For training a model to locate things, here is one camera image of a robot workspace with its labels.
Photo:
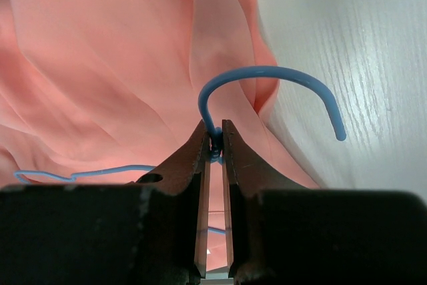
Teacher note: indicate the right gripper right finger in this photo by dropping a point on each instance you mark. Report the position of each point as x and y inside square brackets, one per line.
[246, 176]

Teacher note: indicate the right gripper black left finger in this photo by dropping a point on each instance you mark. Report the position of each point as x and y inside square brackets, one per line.
[174, 227]

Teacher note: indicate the light blue plastic hanger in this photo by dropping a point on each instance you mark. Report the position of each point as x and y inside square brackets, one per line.
[215, 133]

